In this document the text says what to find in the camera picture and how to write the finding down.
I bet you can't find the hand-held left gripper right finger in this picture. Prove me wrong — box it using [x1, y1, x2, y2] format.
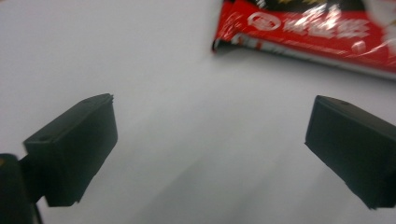
[304, 94, 396, 210]

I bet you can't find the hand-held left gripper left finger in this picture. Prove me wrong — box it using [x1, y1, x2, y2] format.
[19, 92, 119, 208]

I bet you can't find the red snack packet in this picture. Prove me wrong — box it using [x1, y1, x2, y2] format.
[211, 0, 396, 81]

